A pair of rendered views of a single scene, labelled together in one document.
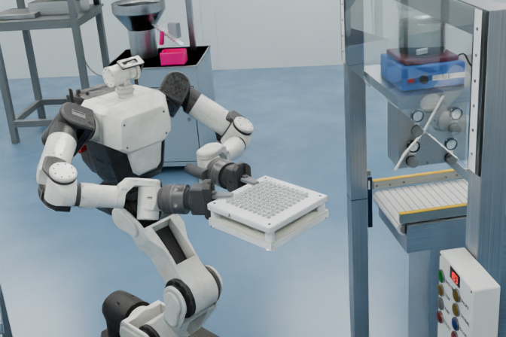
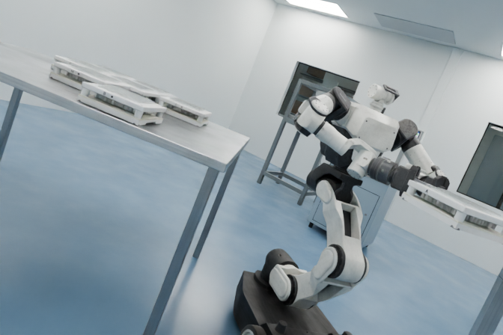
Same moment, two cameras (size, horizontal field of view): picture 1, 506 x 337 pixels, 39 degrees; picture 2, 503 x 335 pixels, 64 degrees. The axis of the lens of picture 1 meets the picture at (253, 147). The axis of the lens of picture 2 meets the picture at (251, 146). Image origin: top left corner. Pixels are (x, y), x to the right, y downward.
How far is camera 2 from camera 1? 0.88 m
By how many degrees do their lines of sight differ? 26
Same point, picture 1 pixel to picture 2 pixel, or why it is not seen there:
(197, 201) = (400, 176)
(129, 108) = (374, 114)
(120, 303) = (281, 256)
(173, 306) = (325, 262)
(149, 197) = (365, 158)
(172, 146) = not seen: hidden behind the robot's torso
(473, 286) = not seen: outside the picture
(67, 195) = (314, 120)
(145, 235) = (334, 204)
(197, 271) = (355, 250)
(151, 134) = (378, 141)
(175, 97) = (403, 133)
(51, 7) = not seen: hidden behind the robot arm
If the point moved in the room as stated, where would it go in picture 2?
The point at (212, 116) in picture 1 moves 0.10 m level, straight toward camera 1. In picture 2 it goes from (422, 160) to (423, 161)
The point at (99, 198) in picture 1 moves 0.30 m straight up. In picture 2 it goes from (332, 136) to (364, 60)
